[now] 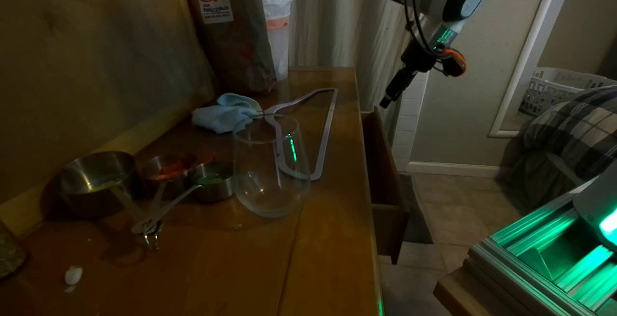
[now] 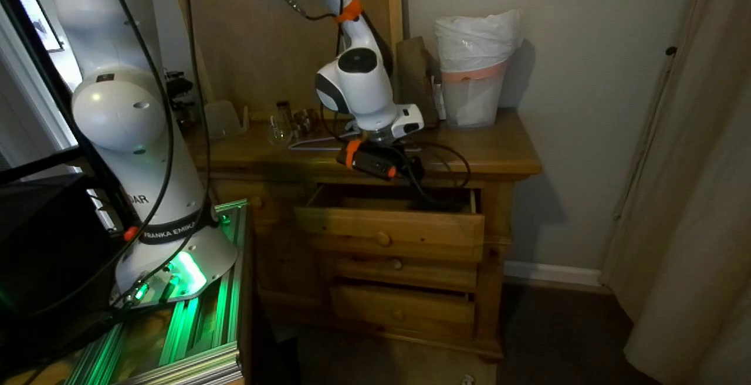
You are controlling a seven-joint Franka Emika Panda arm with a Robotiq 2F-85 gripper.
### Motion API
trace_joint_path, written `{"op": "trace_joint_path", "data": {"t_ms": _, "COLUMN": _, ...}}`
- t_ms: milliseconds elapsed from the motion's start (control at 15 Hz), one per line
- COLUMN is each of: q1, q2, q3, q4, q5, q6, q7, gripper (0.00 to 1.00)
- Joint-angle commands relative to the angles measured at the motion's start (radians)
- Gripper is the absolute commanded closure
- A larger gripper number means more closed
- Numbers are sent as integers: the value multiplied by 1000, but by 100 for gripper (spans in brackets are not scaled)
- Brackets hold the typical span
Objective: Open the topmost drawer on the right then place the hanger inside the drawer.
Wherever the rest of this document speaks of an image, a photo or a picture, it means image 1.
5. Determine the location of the small white pebble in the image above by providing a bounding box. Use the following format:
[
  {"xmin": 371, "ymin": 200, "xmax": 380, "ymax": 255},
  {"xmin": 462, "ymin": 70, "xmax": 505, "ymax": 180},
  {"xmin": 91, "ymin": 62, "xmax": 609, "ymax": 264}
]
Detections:
[{"xmin": 64, "ymin": 265, "xmax": 84, "ymax": 293}]

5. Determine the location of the wooden dresser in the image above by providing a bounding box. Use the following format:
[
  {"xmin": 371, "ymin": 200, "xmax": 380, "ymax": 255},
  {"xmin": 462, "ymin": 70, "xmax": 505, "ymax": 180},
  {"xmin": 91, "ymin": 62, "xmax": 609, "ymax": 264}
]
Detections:
[{"xmin": 0, "ymin": 66, "xmax": 410, "ymax": 316}]

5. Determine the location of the brown paper bag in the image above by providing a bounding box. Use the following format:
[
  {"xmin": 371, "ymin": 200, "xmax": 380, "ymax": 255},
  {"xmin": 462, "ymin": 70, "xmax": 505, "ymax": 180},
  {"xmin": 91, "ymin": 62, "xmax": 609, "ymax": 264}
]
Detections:
[{"xmin": 185, "ymin": 0, "xmax": 278, "ymax": 96}]

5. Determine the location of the medium steel measuring cup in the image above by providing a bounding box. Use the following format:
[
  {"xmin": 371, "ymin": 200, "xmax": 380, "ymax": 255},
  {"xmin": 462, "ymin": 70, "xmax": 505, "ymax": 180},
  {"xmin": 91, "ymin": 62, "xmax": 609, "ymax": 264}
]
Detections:
[{"xmin": 139, "ymin": 152, "xmax": 199, "ymax": 234}]

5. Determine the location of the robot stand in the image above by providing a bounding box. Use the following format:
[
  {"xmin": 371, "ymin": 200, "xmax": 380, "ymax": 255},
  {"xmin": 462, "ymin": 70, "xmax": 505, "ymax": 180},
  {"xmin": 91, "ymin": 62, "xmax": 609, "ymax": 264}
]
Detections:
[{"xmin": 433, "ymin": 162, "xmax": 617, "ymax": 316}]

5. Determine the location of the large steel measuring cup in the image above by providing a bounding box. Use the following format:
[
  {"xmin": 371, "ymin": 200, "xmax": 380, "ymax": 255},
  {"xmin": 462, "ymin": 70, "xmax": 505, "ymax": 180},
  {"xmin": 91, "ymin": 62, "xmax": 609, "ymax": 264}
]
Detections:
[{"xmin": 58, "ymin": 150, "xmax": 148, "ymax": 234}]

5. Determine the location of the small steel measuring cup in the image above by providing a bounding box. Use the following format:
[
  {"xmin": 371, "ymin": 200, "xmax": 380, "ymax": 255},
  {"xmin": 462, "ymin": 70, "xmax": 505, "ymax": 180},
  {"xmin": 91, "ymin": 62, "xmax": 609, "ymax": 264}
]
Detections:
[{"xmin": 131, "ymin": 161, "xmax": 236, "ymax": 236}]

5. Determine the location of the grey clothes hanger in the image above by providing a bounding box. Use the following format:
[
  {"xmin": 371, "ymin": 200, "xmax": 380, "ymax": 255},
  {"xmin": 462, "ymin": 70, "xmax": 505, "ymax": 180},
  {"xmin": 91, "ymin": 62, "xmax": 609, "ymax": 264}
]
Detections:
[{"xmin": 262, "ymin": 88, "xmax": 339, "ymax": 182}]

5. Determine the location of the white laundry basket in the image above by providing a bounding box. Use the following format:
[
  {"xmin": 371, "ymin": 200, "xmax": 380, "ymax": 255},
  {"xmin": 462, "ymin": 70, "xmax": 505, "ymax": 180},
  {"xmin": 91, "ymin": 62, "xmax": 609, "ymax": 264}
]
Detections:
[{"xmin": 519, "ymin": 66, "xmax": 617, "ymax": 118}]

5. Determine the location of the dark grey object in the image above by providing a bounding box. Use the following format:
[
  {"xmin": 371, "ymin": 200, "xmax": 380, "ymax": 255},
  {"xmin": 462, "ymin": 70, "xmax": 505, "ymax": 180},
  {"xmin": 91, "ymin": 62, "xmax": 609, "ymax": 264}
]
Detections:
[{"xmin": 0, "ymin": 220, "xmax": 27, "ymax": 279}]

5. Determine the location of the white framed mirror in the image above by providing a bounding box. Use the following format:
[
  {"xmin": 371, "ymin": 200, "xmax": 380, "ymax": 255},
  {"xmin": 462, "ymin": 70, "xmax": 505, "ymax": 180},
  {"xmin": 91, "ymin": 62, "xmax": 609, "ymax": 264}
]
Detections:
[{"xmin": 487, "ymin": 0, "xmax": 617, "ymax": 139}]

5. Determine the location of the light curtain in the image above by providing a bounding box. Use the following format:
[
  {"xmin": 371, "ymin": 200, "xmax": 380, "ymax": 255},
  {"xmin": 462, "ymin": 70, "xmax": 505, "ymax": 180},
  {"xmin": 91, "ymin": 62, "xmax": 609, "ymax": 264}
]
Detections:
[{"xmin": 288, "ymin": 0, "xmax": 411, "ymax": 110}]

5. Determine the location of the wooden drawer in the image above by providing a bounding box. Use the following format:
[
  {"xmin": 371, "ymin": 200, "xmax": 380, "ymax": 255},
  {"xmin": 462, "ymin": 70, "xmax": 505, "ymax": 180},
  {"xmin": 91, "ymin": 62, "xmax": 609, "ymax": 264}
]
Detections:
[{"xmin": 361, "ymin": 107, "xmax": 410, "ymax": 265}]

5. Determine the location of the clear stemless glass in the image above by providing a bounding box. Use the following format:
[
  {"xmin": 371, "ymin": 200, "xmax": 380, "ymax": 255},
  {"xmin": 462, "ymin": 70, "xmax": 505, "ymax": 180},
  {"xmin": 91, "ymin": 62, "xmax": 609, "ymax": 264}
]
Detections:
[{"xmin": 232, "ymin": 114, "xmax": 312, "ymax": 219}]

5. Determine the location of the light blue cloth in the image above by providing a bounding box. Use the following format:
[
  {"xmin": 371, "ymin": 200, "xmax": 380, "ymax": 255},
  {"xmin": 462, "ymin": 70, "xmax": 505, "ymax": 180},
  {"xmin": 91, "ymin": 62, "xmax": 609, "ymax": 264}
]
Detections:
[{"xmin": 191, "ymin": 92, "xmax": 264, "ymax": 135}]

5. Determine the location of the plaid blanket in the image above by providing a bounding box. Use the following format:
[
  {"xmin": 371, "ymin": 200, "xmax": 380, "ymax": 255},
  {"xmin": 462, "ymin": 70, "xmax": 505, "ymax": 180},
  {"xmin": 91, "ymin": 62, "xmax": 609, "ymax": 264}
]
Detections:
[{"xmin": 499, "ymin": 85, "xmax": 617, "ymax": 211}]

